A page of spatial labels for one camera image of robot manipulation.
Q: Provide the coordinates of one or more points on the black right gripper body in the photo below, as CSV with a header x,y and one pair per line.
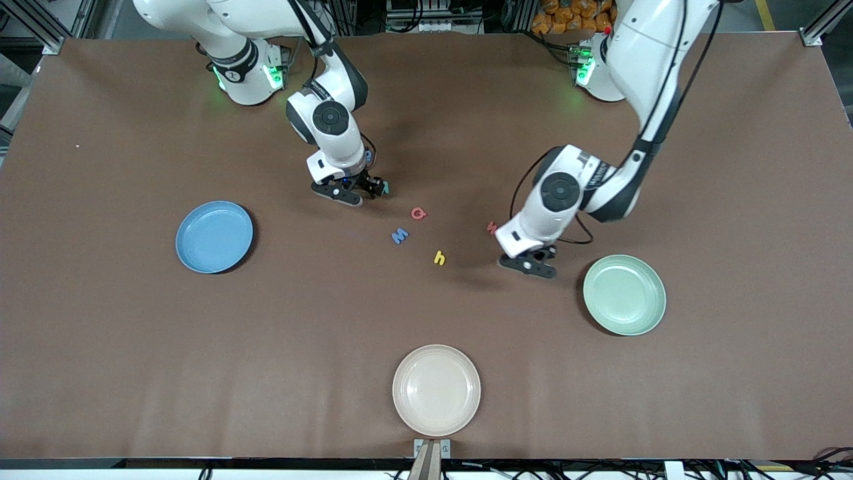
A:
x,y
370,182

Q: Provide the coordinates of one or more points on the red uppercase letter G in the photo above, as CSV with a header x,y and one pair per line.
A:
x,y
418,213

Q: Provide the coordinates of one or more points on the blue uppercase letter M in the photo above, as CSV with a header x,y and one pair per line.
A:
x,y
399,235

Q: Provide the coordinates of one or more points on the yellow lowercase letter h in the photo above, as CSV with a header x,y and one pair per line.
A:
x,y
439,258

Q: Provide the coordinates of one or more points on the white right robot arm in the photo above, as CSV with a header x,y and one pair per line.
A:
x,y
330,120

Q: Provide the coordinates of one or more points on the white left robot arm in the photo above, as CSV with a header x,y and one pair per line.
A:
x,y
560,193

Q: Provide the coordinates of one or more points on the green plate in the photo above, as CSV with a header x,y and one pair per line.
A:
x,y
624,294

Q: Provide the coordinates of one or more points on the blue plate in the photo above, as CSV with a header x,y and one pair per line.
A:
x,y
213,236

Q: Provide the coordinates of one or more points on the cream plate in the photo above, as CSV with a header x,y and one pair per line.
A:
x,y
436,390

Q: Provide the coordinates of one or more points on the brown table mat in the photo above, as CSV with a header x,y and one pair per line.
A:
x,y
426,313

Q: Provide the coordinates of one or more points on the metal equipment rack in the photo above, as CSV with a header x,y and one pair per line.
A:
x,y
433,16

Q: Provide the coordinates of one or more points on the orange fruit pile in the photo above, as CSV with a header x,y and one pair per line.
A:
x,y
566,16

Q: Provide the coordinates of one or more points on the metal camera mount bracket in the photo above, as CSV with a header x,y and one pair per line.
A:
x,y
432,460

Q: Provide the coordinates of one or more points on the aluminium frame post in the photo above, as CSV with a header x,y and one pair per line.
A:
x,y
53,45
811,36

